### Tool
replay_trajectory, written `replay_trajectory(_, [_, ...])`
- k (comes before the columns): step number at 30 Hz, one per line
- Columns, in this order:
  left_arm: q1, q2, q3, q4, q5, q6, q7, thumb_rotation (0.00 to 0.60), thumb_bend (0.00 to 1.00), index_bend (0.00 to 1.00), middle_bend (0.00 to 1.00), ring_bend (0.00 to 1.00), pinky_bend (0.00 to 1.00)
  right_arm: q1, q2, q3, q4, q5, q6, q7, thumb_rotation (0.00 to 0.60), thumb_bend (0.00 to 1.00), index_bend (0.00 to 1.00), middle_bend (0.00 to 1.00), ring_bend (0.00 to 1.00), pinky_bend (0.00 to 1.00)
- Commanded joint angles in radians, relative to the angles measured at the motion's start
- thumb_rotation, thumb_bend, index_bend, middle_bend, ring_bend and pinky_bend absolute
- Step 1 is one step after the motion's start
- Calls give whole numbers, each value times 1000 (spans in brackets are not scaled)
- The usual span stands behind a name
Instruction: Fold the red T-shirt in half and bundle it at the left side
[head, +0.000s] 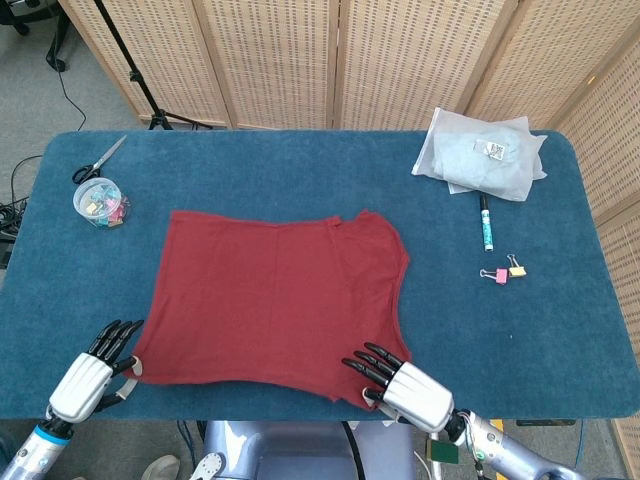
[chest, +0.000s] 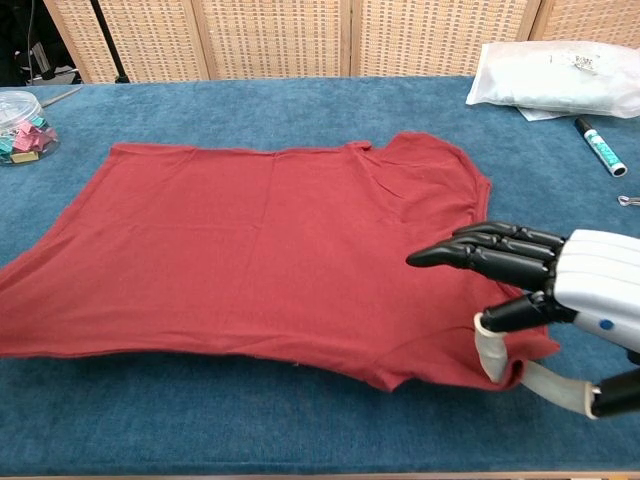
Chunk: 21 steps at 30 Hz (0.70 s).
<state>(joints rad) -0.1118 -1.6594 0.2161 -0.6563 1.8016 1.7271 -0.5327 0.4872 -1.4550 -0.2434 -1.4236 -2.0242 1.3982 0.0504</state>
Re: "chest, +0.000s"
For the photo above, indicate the pink binder clip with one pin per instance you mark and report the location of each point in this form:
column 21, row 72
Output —
column 627, row 200

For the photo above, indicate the blue carpet table cover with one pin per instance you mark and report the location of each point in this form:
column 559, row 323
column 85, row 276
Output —
column 320, row 425

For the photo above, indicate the red t-shirt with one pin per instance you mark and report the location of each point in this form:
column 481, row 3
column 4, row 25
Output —
column 250, row 250

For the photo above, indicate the black tripod stand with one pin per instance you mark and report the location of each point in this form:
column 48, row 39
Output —
column 106, row 35

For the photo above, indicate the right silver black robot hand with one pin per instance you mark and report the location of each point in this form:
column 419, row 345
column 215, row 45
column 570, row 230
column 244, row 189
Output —
column 600, row 280

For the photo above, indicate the clear jar of binder clips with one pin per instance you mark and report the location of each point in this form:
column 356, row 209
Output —
column 25, row 135

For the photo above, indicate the white green marker pen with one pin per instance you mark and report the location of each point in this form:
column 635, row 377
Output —
column 602, row 150

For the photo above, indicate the white plastic package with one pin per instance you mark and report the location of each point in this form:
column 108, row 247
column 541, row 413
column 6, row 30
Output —
column 550, row 80

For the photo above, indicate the wicker folding screen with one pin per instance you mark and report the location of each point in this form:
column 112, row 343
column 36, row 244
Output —
column 275, row 40

